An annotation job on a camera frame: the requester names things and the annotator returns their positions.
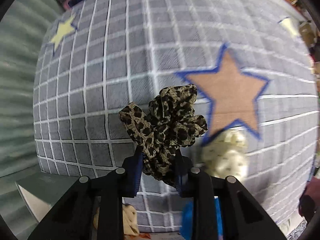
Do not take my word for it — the cream polka dot scrunchie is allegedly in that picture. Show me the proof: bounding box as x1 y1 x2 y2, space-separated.
201 129 248 182

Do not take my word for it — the blue cloth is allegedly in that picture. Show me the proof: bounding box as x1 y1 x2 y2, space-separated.
180 196 223 240

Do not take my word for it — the leopard print scrunchie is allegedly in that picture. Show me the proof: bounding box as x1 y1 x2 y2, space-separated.
119 84 208 187

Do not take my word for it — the beige knitted soft item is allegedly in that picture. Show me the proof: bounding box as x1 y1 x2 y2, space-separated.
93 203 140 237

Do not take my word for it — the white open storage box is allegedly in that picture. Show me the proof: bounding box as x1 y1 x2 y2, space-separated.
16 172 78 222

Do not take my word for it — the grey checked star tablecloth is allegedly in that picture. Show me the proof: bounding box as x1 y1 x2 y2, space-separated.
33 0 318 224

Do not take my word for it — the green corrugated sofa cover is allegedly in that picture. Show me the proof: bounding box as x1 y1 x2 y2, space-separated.
1 0 63 239

